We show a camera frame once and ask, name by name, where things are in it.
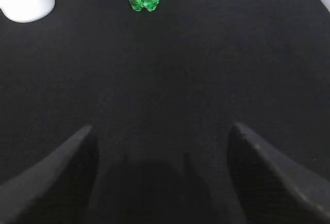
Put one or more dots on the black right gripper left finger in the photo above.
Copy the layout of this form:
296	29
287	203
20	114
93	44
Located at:
58	188

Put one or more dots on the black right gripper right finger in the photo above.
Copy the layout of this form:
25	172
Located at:
271	187

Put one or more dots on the black tablecloth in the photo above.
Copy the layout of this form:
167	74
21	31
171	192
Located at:
161	90

